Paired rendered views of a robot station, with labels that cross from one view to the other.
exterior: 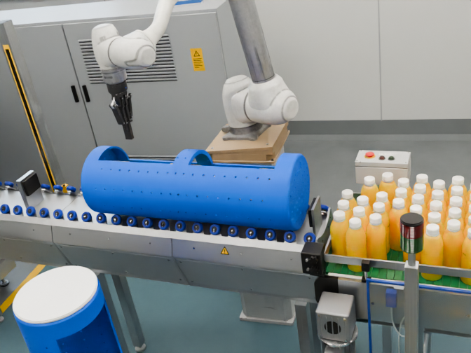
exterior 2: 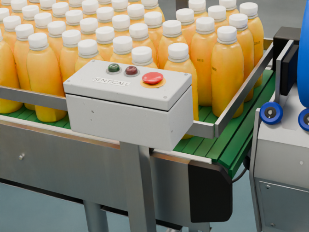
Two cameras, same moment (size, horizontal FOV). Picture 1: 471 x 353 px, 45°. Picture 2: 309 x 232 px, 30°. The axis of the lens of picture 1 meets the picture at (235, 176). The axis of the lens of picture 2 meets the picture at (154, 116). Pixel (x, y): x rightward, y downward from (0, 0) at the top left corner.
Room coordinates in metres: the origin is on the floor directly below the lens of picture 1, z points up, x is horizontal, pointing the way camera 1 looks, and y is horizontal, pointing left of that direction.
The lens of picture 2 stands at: (2.84, -0.50, 1.54)
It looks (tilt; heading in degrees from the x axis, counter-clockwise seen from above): 31 degrees down; 183
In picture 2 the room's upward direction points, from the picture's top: 5 degrees counter-clockwise
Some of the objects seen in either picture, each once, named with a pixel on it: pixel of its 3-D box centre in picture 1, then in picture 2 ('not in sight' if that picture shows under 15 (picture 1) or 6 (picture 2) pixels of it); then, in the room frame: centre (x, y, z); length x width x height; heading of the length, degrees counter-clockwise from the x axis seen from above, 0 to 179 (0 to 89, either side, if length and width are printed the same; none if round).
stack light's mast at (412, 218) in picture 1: (411, 241); not in sight; (1.29, -0.46, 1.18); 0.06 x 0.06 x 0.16
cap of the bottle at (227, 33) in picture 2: (347, 194); (226, 33); (1.75, -0.39, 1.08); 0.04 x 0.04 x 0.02
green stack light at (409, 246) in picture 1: (411, 239); not in sight; (1.29, -0.46, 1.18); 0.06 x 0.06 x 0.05
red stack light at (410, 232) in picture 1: (411, 227); not in sight; (1.29, -0.46, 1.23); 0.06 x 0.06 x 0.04
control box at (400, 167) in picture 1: (383, 167); (129, 102); (1.96, -0.58, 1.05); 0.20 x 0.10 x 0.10; 64
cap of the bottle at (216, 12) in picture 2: (359, 211); (216, 12); (1.63, -0.40, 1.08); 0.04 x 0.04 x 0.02
